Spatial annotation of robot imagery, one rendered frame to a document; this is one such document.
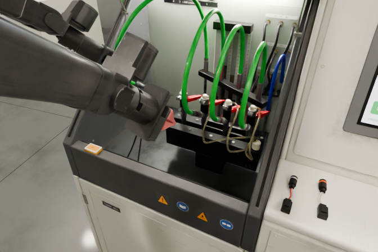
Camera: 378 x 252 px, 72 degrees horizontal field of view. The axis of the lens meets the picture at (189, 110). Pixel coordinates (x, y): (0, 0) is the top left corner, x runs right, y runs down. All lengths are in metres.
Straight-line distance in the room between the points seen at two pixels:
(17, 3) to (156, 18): 0.62
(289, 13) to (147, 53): 0.67
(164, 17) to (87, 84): 0.90
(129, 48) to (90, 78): 0.13
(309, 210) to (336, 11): 0.50
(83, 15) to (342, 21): 0.66
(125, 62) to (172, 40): 0.79
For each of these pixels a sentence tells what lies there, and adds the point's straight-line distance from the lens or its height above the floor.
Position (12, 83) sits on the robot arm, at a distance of 0.23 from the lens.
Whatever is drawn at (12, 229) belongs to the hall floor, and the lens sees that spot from 2.15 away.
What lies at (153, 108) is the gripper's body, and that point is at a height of 1.29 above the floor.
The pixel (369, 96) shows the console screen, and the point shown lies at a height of 1.21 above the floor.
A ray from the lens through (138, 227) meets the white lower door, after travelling 1.09.
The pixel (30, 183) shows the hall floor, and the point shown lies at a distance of 2.39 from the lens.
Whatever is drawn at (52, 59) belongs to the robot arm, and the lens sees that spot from 0.25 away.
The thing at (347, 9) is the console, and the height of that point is 1.40.
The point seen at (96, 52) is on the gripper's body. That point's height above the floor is 1.29.
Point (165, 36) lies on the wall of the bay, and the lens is 1.20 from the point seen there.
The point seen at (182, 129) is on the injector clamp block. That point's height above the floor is 0.98.
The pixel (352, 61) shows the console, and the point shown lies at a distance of 0.79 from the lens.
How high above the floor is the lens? 1.55
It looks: 33 degrees down
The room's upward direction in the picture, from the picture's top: straight up
